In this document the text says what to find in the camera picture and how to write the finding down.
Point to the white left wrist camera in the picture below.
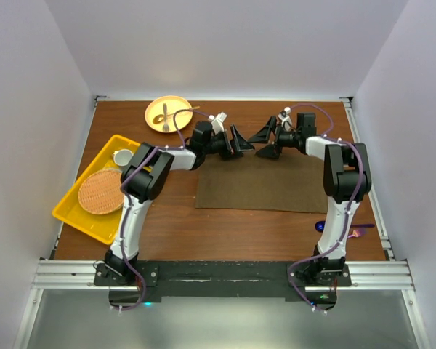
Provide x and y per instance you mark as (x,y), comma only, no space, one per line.
(217,122)

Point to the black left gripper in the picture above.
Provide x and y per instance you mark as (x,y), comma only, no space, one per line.
(237,143)

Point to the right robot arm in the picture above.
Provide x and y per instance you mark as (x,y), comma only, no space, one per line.
(346,180)

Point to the beige round plate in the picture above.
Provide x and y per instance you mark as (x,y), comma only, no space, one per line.
(174,103)

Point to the iridescent purple fork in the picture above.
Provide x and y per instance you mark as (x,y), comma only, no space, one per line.
(357,233)

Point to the silver fork on plate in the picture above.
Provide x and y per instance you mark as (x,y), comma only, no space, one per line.
(165,126)

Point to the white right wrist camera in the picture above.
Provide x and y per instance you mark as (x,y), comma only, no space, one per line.
(285,119)

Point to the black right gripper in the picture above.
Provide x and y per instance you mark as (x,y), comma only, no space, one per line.
(263,136)

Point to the gold spoon on plate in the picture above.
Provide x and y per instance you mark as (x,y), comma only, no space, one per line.
(161,117)

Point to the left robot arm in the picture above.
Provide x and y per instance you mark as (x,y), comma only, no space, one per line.
(144,178)

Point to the grey mug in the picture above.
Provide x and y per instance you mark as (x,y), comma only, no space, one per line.
(122,157)

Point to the brown cloth napkin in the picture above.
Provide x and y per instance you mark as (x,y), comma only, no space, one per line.
(292,183)

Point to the iridescent blue spoon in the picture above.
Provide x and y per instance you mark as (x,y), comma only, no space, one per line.
(319,226)

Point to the yellow plastic tray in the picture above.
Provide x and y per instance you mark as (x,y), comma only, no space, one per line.
(100,227)

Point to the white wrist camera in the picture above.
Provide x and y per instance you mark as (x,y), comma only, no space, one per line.
(285,119)
(217,122)

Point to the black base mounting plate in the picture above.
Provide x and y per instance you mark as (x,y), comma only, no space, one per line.
(216,279)

